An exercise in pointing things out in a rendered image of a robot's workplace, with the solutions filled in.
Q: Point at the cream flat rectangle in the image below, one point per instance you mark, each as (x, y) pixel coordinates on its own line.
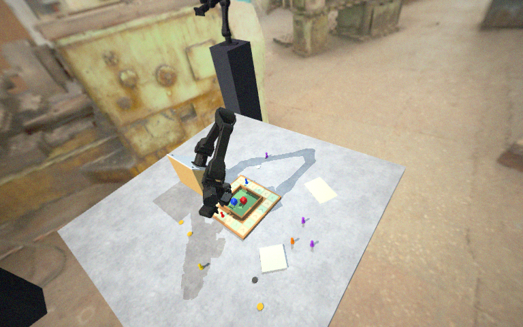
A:
(320, 190)

